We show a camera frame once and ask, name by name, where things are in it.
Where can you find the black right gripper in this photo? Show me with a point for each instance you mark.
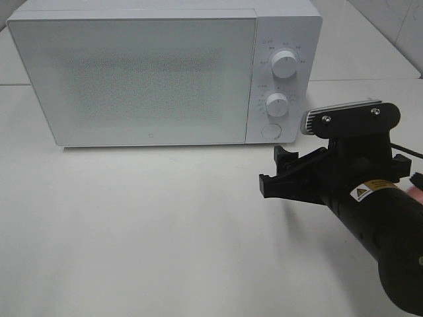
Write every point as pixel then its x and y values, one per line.
pixel 356 172

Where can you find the white round door button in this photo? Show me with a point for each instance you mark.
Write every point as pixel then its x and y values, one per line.
pixel 271 131

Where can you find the pink round plate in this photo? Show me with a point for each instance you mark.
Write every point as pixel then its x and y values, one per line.
pixel 415 193

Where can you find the white microwave door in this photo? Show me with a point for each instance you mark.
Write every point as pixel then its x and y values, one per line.
pixel 140 82

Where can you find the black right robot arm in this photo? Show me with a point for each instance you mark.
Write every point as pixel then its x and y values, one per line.
pixel 393 236

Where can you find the lower white round knob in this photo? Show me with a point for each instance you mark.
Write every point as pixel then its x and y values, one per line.
pixel 277 105

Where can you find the white round knob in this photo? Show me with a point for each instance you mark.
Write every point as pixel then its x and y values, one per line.
pixel 277 105
pixel 284 63

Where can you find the white microwave oven body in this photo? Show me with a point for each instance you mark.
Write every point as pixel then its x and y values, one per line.
pixel 293 25

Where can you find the upper white round knob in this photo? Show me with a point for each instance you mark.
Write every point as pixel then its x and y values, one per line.
pixel 284 63

